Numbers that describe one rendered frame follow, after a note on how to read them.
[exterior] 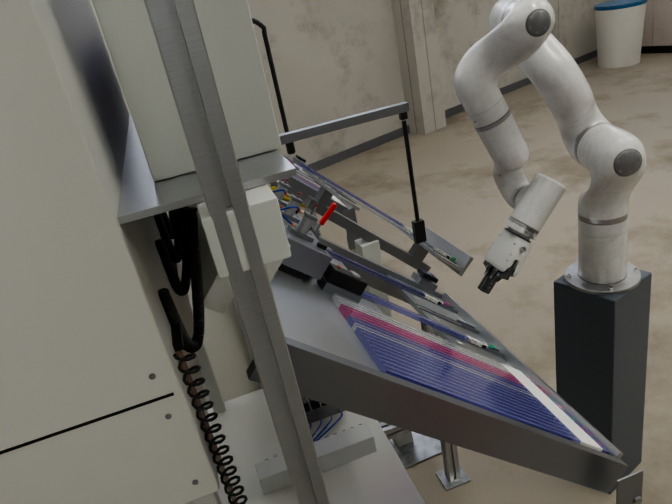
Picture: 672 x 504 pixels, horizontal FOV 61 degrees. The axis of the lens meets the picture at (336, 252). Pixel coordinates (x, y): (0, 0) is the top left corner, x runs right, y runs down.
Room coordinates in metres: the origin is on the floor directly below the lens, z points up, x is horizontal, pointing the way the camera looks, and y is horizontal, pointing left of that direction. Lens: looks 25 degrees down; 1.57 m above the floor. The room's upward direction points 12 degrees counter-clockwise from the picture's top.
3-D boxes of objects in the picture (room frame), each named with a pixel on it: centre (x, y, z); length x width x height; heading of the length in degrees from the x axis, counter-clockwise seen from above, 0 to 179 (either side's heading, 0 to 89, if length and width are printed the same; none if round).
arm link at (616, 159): (1.30, -0.70, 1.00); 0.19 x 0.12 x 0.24; 178
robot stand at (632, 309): (1.33, -0.70, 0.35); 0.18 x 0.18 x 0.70; 32
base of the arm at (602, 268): (1.33, -0.70, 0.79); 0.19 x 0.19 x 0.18
